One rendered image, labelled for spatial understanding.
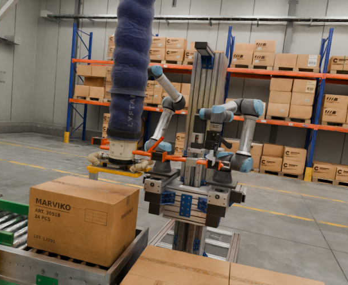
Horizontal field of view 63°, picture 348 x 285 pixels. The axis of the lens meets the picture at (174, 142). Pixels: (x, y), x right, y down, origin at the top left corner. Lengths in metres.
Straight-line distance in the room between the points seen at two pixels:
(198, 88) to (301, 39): 8.28
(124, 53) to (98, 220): 1.01
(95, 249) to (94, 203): 0.28
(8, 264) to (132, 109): 1.20
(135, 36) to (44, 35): 12.08
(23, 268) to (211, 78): 1.84
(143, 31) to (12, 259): 1.57
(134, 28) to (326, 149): 9.04
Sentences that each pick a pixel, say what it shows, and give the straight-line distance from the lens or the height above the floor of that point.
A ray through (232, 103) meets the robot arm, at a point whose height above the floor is 1.63.
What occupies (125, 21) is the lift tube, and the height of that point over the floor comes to 2.02.
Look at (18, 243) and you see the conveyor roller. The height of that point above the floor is 0.54.
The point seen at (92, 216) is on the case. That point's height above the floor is 0.85.
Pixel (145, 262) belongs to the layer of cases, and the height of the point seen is 0.54.
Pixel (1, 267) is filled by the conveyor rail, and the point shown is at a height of 0.48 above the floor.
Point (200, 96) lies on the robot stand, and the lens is 2.36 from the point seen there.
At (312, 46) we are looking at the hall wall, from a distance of 10.44.
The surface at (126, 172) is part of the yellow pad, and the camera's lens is 1.75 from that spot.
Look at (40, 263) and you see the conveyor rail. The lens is 1.96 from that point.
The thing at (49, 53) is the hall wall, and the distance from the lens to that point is 13.50.
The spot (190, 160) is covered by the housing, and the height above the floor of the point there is 1.24.
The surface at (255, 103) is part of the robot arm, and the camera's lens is 2.11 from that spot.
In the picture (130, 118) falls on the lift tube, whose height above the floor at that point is 1.46.
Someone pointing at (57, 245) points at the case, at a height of 0.61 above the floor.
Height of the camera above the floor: 1.52
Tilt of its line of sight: 6 degrees down
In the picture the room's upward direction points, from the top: 6 degrees clockwise
